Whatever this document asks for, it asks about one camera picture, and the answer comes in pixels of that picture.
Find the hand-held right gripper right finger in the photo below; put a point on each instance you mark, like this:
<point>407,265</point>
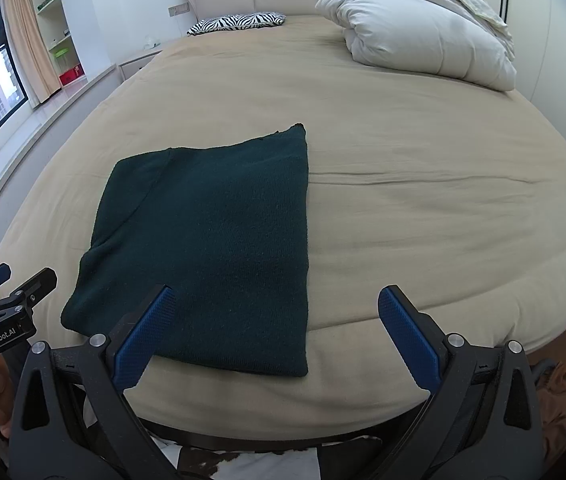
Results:
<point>408,340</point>

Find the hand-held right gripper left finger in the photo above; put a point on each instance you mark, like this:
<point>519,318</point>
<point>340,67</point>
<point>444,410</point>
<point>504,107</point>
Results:
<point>143,345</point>

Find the dark green sweater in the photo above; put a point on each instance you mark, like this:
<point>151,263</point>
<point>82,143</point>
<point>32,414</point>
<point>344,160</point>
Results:
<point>203,250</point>

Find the brown clothes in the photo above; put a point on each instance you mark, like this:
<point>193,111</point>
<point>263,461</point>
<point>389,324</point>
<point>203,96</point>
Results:
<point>563,385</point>

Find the bed with beige sheet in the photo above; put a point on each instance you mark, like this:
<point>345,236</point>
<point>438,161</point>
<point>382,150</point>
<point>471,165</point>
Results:
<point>413,210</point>

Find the cow print rug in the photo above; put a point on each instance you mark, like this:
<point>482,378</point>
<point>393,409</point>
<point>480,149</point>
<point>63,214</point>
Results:
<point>243,467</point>

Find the red box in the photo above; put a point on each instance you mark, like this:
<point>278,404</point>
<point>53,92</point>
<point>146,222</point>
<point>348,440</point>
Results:
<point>69,76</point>

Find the green tray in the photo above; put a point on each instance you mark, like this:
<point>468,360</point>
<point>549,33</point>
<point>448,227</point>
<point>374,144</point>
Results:
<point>59,51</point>

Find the white nightstand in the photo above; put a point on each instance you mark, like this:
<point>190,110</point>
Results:
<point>135,65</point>

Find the beige curtain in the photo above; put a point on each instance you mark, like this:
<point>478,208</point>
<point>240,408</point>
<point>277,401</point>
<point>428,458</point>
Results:
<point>23,35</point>

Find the white open shelf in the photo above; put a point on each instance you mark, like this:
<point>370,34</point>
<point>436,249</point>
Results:
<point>63,25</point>

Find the small white item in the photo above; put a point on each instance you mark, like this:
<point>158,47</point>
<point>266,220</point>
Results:
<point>152,43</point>

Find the white duvet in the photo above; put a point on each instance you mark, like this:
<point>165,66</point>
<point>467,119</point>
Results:
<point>413,35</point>

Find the zebra print pillow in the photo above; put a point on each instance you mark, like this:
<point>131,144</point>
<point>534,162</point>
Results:
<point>238,22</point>

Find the white wardrobe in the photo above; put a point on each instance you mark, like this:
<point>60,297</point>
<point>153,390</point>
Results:
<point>548,35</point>

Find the wall switch plate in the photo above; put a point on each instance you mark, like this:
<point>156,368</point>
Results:
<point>178,9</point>

